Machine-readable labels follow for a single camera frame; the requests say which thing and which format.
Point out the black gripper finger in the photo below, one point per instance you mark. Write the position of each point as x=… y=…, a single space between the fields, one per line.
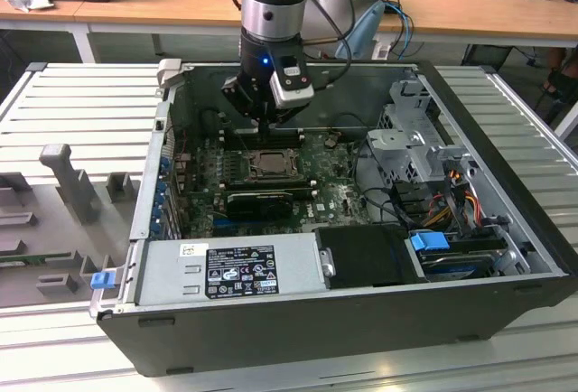
x=284 y=117
x=237 y=94

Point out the silver square CPU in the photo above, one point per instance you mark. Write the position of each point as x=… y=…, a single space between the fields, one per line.
x=273 y=161

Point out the thin metal locking lever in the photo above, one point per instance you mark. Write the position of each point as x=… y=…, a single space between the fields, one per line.
x=246 y=144

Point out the CPU socket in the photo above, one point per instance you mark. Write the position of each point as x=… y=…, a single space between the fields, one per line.
x=250 y=174

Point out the round coin battery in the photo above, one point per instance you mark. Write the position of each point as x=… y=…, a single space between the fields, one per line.
x=332 y=141

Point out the grey case corner latch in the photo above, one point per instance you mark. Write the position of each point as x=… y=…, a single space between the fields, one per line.
x=169 y=71

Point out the green motherboard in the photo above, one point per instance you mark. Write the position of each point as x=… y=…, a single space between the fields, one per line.
x=334 y=184

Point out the black graphics card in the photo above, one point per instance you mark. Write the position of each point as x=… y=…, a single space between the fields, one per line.
x=257 y=207

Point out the pale blue teach pendant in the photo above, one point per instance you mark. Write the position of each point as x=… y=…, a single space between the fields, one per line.
x=363 y=30

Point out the silver metal drive cage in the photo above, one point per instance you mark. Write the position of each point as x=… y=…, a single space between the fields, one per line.
x=406 y=143

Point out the silver power supply unit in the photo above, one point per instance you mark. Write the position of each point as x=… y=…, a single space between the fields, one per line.
x=167 y=270

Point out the blue disk carrier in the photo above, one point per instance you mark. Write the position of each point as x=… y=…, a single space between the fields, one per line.
x=429 y=243

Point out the grey parts rack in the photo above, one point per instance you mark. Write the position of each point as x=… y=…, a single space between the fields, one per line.
x=68 y=229

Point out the black open PC case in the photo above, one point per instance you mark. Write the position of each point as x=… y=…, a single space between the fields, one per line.
x=293 y=342

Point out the blue plastic case latch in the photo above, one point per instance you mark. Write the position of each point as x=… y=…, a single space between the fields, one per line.
x=101 y=281

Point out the green RAM stick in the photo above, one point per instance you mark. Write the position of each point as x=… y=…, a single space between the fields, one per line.
x=36 y=258

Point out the person's sandalled foot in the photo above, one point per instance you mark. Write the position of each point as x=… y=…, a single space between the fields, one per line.
x=562 y=76

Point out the white wrist camera black face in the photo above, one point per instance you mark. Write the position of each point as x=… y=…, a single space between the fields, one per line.
x=293 y=85

